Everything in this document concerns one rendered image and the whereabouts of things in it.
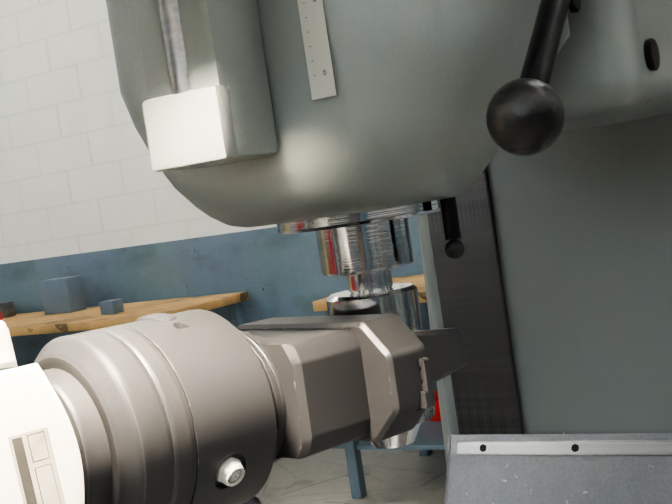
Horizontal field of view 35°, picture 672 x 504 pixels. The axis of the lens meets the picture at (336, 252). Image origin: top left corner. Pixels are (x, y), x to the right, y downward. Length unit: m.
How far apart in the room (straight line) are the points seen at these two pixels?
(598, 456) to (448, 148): 0.48
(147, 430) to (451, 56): 0.20
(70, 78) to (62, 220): 0.86
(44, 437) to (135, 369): 0.04
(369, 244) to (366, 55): 0.11
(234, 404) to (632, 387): 0.52
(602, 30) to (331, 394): 0.25
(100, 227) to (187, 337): 6.08
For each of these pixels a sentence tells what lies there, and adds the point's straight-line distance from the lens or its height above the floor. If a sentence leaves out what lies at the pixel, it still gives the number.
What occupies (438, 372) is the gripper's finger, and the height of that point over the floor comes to 1.23.
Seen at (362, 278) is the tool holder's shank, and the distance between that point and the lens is 0.54.
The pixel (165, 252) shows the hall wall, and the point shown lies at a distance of 6.19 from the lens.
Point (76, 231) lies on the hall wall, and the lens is 6.66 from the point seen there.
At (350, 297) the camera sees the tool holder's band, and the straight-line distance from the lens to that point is 0.53.
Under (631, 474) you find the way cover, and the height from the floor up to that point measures 1.07.
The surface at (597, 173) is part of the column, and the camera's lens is 0.89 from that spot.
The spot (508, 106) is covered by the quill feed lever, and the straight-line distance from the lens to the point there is 0.41.
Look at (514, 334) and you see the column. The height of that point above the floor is 1.18.
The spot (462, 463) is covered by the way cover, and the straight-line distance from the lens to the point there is 0.96.
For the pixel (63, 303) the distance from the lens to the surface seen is 6.34.
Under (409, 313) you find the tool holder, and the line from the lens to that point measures 0.54.
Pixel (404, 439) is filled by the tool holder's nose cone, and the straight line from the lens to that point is 0.55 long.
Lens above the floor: 1.32
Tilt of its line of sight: 3 degrees down
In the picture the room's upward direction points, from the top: 9 degrees counter-clockwise
